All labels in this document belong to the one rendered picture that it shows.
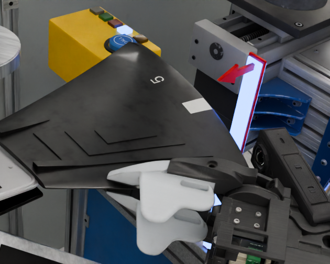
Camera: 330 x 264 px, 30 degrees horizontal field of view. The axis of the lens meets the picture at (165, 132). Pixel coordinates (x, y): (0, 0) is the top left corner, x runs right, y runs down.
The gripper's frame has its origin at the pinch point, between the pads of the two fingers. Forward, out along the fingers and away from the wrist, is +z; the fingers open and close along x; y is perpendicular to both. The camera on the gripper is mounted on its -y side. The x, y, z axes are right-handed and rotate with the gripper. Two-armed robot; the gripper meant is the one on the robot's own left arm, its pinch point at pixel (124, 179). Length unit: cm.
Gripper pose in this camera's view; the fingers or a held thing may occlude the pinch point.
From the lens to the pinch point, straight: 54.3
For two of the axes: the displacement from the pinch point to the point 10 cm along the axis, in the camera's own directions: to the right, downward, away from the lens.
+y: -2.1, 6.6, -7.2
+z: -9.7, -2.2, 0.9
